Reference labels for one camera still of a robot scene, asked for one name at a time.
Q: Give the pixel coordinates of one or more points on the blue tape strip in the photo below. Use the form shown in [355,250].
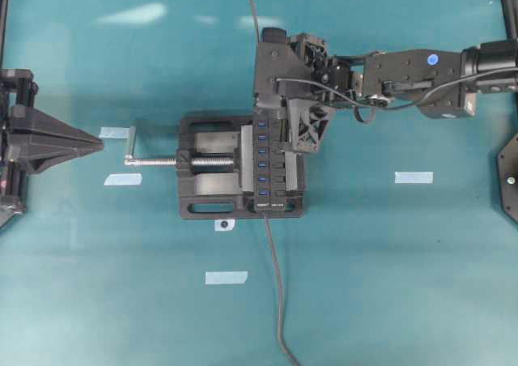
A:
[413,177]
[123,179]
[114,132]
[236,277]

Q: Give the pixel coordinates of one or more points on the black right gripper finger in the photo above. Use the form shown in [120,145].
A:
[308,121]
[270,56]

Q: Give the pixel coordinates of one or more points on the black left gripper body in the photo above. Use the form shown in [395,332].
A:
[18,92]

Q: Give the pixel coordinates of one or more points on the black multi-port USB hub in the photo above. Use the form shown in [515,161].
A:
[269,172]

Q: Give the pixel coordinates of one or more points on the black frame post right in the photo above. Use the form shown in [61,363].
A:
[509,8]

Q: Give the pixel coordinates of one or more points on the blue tape strip bottom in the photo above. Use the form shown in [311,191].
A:
[236,277]

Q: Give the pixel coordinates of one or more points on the black bench vise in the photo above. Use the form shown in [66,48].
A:
[214,169]

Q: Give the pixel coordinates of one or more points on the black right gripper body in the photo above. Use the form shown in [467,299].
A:
[328,79]

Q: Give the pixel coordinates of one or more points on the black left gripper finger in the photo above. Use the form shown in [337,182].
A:
[52,142]

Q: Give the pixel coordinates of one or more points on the black frame post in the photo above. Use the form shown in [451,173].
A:
[3,19]
[509,8]

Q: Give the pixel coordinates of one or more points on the blue tape strip right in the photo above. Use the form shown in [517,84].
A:
[413,177]

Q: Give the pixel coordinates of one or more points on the black frame post left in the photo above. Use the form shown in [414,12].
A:
[3,19]

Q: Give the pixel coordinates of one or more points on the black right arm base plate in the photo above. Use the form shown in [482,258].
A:
[507,171]

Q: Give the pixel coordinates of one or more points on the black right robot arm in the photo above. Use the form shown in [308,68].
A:
[439,84]

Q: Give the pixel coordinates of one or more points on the blue tape strip upper left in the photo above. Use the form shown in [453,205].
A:
[114,132]

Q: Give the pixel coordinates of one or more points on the white tape with black dot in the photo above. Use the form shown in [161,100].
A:
[224,225]

